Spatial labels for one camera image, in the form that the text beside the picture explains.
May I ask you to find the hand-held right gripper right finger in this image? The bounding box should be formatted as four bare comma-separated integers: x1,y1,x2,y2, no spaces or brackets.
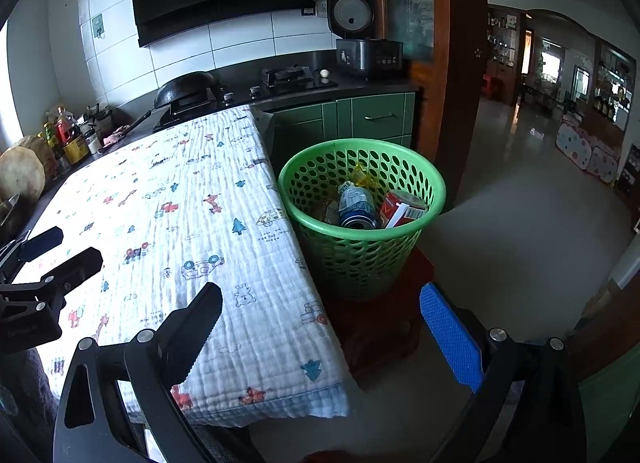
419,282,588,463

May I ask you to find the green perforated plastic basket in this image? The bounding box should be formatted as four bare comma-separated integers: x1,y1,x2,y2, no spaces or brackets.
278,139,447,302

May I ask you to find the pink dotted play tent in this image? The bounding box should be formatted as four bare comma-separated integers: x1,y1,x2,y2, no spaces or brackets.
556,113,624,185

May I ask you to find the row of condiment bottles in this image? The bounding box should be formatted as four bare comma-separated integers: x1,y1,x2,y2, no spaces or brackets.
40,102,117,175

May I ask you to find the person's left forearm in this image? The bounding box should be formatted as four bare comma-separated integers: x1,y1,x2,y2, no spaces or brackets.
0,347,66,463

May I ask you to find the dark red wooden stool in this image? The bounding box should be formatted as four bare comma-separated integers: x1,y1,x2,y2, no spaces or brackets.
320,243,437,375

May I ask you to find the red and white can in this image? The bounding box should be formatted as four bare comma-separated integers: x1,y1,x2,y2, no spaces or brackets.
377,190,429,229

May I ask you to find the pink rag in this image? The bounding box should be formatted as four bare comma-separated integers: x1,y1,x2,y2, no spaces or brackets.
102,126,132,147

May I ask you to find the wooden glass door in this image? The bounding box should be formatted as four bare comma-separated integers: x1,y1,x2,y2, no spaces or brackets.
355,0,489,210

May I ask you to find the dark shoe rack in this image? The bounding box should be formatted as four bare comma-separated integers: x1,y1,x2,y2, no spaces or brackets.
615,143,640,200

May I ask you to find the black rice cooker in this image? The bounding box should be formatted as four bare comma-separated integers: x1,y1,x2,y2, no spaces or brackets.
326,0,404,80

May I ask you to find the black wok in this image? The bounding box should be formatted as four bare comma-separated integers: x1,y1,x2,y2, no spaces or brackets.
152,71,219,112

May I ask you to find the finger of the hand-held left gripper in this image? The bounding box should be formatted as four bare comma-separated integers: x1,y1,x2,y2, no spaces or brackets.
40,246,104,297
17,226,65,265

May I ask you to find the glass display shelf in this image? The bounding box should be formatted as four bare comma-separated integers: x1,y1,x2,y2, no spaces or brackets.
592,43,639,130

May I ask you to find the round wooden cutting board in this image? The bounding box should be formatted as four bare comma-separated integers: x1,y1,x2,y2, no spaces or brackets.
0,136,57,217

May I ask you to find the blue white drink can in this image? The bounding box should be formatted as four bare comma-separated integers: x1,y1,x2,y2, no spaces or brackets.
339,210,379,230

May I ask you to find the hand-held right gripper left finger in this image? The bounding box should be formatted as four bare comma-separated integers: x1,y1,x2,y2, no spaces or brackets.
52,282,224,463

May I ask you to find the black gas stove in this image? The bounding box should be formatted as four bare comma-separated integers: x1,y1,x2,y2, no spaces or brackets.
150,63,339,132

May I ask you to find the white printed blanket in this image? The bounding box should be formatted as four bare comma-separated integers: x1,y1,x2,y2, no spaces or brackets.
12,106,351,428

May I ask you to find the yellow snack packet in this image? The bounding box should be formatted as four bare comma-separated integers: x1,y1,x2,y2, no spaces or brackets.
350,163,379,190

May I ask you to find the green kitchen cabinet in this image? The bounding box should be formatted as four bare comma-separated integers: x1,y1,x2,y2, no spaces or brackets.
250,92,419,179

